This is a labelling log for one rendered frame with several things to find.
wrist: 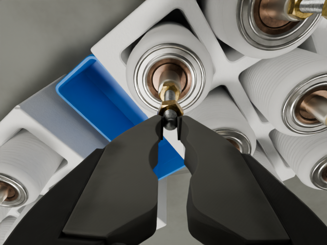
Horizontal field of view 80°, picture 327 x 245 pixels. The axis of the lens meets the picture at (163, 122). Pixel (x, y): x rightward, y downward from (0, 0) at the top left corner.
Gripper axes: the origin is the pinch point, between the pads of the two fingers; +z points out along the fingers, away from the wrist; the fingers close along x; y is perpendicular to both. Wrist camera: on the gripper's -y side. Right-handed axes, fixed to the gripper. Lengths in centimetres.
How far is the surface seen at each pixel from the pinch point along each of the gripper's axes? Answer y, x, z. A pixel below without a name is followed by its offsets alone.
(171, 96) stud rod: 0.1, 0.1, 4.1
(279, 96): 2.1, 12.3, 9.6
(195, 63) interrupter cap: -1.3, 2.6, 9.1
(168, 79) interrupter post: -0.5, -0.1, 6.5
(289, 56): -1.5, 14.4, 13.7
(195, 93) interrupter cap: 1.9, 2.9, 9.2
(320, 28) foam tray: -4.4, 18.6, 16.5
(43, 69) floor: 7.5, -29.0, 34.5
